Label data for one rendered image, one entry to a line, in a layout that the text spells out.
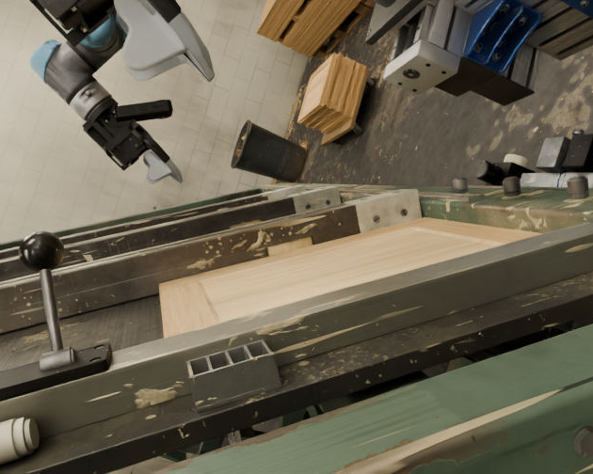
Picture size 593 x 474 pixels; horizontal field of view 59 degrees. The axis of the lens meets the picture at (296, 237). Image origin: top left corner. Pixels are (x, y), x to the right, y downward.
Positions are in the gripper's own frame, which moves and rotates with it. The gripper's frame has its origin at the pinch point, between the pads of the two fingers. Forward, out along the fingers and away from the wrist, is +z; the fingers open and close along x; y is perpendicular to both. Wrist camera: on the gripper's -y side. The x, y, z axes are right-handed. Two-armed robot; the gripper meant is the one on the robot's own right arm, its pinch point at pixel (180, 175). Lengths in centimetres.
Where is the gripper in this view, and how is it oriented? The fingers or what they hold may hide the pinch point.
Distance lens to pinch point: 113.5
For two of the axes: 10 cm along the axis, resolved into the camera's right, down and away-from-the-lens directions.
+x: 3.2, -0.6, -9.5
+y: -6.6, 7.1, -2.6
